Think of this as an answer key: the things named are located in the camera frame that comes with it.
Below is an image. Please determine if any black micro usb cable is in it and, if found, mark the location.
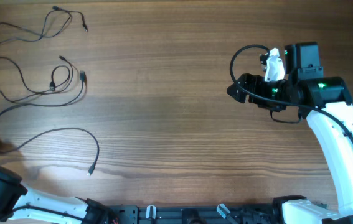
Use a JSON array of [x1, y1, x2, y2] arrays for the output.
[[0, 55, 75, 103]]

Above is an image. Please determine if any black usb cable thick plug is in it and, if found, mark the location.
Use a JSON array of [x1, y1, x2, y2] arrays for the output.
[[0, 71, 100, 176]]

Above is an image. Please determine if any thin black cable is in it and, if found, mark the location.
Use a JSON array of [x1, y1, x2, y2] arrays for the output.
[[0, 5, 89, 47]]

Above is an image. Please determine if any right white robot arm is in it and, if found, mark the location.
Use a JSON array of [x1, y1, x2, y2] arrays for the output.
[[227, 42, 353, 223]]

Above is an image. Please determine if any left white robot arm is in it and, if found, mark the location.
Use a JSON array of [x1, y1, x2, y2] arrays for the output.
[[0, 166, 118, 224]]

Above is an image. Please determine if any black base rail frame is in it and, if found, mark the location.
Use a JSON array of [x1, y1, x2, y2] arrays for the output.
[[110, 203, 283, 224]]

